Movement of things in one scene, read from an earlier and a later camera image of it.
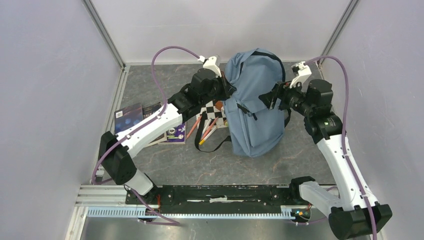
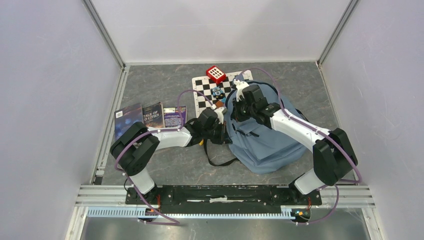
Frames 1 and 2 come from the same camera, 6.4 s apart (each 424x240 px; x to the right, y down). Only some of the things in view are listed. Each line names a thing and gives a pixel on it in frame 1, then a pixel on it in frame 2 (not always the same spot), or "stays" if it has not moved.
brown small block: x=219 y=105 stays
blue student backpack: x=254 y=126 -> x=260 y=149
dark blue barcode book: x=126 y=117 stays
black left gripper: x=228 y=90 -> x=224 y=137
